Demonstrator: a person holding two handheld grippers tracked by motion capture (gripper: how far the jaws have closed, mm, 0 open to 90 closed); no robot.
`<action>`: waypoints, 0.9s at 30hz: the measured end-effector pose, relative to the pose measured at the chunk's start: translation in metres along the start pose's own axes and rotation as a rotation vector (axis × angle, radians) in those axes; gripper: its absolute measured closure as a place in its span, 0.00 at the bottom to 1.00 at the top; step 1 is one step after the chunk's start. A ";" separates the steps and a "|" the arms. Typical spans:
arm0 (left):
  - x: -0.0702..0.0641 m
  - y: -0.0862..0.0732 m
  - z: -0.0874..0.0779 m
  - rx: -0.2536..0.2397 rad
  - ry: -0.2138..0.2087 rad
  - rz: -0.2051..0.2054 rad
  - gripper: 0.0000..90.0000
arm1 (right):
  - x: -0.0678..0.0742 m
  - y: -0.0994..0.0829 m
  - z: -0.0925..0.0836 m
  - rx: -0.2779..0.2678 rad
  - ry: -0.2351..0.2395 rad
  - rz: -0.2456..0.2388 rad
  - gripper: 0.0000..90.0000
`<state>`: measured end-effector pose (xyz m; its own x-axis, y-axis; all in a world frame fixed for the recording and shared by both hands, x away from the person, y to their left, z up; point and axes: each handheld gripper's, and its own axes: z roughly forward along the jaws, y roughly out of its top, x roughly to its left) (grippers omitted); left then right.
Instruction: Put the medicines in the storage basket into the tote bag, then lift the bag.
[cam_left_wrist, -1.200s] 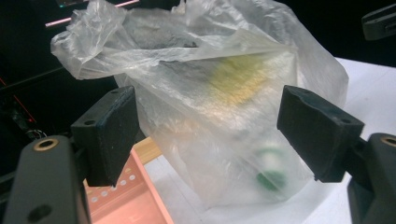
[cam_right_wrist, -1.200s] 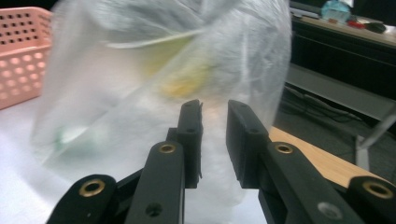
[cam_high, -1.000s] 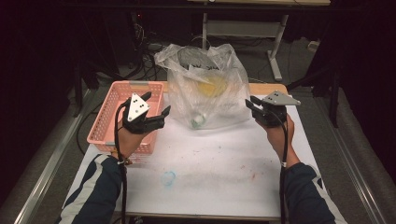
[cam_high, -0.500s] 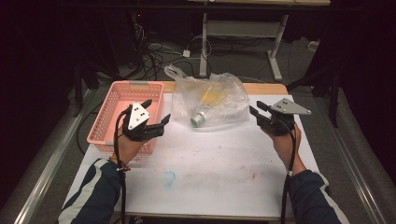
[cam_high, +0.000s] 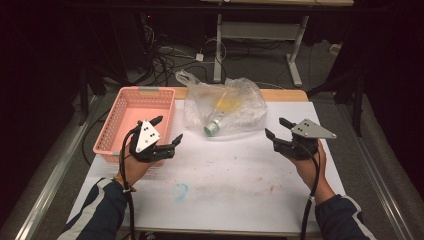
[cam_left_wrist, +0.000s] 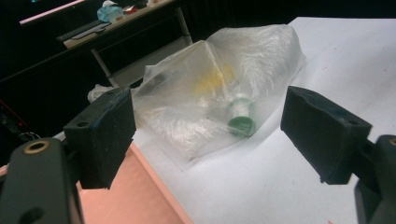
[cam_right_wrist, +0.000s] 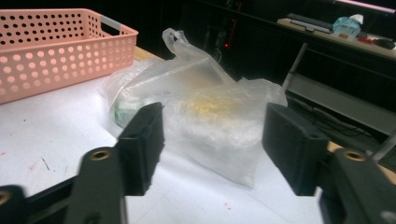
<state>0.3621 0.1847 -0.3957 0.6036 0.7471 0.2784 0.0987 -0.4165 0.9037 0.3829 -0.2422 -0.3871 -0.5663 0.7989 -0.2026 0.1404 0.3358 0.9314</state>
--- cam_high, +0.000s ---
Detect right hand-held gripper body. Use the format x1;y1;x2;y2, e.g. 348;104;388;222
273;118;338;160

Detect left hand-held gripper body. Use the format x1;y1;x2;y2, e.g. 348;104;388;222
129;119;176;164

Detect pink plastic basket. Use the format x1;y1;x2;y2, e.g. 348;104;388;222
93;86;177;164

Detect small white-lidded jar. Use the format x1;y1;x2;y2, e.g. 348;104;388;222
203;118;224;138

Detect clear plastic smiley bag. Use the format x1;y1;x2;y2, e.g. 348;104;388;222
175;69;269;138

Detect person's left hand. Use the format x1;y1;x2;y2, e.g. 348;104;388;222
114;149;164;188

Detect person's right hand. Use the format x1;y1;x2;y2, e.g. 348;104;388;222
289;139;336;205

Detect black metal stand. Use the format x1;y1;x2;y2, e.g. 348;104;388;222
77;64;108;127
306;66;365;138

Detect white table mat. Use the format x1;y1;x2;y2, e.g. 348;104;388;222
66;99;348;234

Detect beige floor socket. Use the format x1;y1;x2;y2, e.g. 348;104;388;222
328;43;344;56

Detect tangle of black floor cables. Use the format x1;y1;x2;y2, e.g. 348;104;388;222
143;23;228;88

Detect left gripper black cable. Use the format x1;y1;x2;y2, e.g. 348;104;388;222
119;128;138;240

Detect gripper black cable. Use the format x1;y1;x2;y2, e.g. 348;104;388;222
299;142;322;240
119;128;138;240

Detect silver metal floor rail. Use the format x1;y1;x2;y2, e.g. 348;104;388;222
14;95;103;240
334;99;416;240

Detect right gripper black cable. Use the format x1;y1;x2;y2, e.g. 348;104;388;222
299;142;322;240

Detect white metal desk frame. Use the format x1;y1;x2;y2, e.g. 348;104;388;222
213;13;310;88

